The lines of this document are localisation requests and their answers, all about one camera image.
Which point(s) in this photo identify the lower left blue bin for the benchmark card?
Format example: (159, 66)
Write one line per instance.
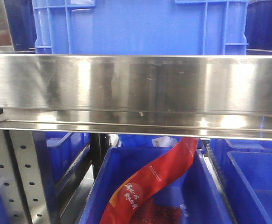
(64, 148)

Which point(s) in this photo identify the lower centre blue bin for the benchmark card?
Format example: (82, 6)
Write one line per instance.
(195, 192)

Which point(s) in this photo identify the upper blue plastic bin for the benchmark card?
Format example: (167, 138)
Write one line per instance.
(140, 27)

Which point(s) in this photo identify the lower right blue bin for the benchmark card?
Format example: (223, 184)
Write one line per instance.
(245, 168)

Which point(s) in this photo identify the red snack bag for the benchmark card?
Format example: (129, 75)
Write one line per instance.
(149, 180)

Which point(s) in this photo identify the stainless steel shelf beam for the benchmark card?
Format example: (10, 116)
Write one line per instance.
(197, 96)

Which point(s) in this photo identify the perforated metal shelf upright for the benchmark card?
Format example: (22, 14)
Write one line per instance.
(26, 183)

